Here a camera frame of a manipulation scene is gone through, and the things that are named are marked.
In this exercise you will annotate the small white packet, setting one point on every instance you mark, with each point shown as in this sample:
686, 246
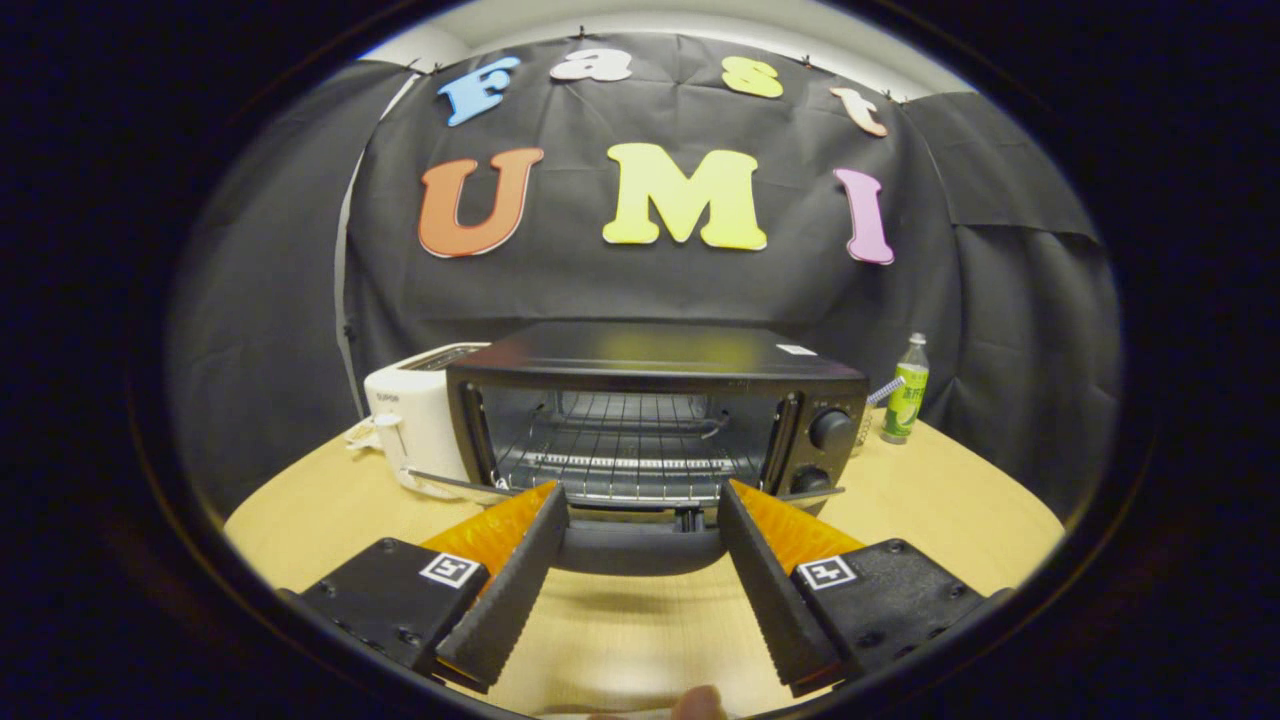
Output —
365, 435

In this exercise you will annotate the black toaster oven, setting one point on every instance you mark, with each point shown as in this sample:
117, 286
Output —
650, 350

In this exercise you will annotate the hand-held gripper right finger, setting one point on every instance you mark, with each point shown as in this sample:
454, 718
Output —
765, 590

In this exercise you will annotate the white pop-up toaster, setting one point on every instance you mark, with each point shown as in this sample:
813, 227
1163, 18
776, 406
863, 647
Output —
415, 420

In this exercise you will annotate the green label drink bottle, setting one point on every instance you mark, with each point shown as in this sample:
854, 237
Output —
906, 395

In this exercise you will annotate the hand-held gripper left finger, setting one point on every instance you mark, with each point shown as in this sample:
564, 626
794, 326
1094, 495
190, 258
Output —
515, 590

